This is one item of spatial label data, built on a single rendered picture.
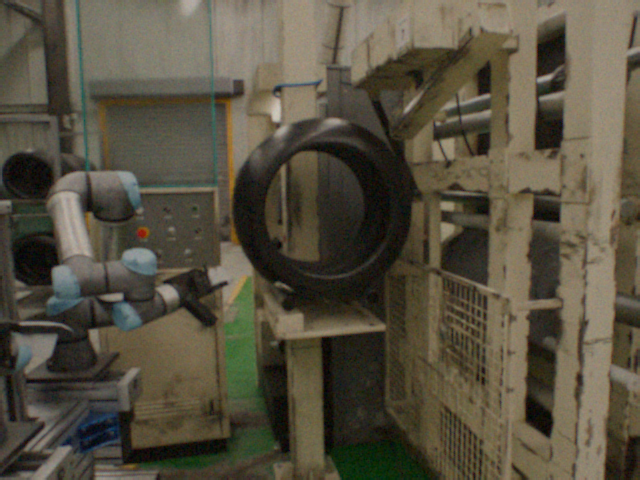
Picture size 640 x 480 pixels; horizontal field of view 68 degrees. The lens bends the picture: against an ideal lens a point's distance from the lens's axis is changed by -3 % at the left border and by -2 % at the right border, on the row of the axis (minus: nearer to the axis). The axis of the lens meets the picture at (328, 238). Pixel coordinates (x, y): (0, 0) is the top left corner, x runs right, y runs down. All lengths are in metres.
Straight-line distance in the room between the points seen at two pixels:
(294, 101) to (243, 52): 9.28
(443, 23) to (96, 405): 1.53
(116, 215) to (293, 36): 0.94
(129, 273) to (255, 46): 10.16
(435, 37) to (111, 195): 0.99
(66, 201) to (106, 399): 0.66
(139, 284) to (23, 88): 11.37
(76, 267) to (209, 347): 1.25
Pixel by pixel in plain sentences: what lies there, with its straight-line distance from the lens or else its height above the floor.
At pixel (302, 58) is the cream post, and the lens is 1.95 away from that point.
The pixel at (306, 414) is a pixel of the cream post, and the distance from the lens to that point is 2.12.
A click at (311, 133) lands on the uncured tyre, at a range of 1.53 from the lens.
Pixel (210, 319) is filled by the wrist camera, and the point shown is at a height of 0.93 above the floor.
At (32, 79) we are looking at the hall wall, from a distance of 12.39.
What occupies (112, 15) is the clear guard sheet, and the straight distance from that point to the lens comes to 2.39.
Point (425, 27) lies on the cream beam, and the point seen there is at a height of 1.69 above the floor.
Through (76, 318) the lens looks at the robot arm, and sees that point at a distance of 1.70.
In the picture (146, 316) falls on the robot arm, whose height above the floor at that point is 0.97.
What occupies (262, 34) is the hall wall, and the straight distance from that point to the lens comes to 11.23.
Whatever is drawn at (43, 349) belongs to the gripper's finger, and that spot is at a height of 1.02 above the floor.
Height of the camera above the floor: 1.29
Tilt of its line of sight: 7 degrees down
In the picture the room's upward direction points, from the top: 1 degrees counter-clockwise
